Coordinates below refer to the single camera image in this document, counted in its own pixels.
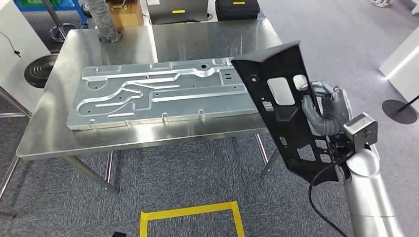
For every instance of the white cabinet panel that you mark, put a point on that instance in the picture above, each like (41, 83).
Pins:
(29, 26)

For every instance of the white floor box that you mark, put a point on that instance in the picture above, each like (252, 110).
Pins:
(406, 65)

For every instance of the black plastic plate bracket part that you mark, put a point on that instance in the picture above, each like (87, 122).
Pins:
(281, 130)

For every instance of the large stamped metal plate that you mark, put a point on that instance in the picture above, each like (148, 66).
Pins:
(163, 104)

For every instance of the black zip case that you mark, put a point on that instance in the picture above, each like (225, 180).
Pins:
(235, 11)

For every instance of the green plastic crate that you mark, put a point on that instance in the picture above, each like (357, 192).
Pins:
(32, 2)

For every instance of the brown cardboard box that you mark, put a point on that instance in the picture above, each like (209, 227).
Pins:
(127, 18)

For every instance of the chrome stanchion post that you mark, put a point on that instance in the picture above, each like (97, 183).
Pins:
(54, 18)

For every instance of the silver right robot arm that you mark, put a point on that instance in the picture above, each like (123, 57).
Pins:
(370, 196)

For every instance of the stainless steel workbench table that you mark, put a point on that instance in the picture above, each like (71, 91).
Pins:
(196, 42)

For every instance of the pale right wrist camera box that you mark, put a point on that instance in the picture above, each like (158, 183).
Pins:
(361, 130)

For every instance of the black round floor base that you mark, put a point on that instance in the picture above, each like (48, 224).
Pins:
(397, 113)

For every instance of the black round stool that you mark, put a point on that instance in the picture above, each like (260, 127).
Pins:
(39, 72)

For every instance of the blue metal cart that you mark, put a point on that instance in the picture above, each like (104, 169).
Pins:
(75, 6)

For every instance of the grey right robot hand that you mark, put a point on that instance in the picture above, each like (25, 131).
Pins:
(337, 104)

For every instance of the yellow floor tape square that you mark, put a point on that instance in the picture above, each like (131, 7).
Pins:
(190, 211)

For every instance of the chrome round floor base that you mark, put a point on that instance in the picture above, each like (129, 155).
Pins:
(379, 3)

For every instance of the grey laptop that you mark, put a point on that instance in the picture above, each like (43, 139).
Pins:
(176, 9)

